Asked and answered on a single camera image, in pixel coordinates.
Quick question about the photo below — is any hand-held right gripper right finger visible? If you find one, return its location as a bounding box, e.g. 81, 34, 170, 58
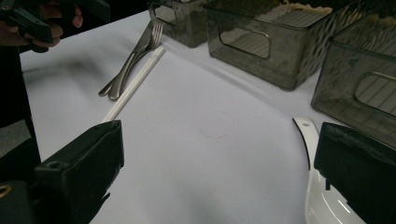
313, 120, 396, 224

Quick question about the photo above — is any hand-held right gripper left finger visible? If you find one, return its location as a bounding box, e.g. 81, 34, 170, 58
33, 119, 125, 224

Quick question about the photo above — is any white spoon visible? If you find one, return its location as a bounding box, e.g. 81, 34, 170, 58
292, 116, 366, 224

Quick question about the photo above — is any smoky transparent plastic bin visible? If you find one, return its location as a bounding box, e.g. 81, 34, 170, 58
204, 0, 355, 91
311, 10, 396, 149
148, 0, 216, 49

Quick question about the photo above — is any white chopstick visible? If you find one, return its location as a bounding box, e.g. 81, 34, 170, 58
102, 46, 163, 123
106, 46, 167, 123

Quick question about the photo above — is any metal knife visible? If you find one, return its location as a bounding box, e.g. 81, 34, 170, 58
98, 20, 156, 97

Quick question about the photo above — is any metal fork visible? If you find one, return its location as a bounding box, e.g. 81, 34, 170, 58
107, 22, 164, 102

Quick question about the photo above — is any white table sheet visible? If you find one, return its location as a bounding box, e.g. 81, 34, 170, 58
19, 10, 367, 224

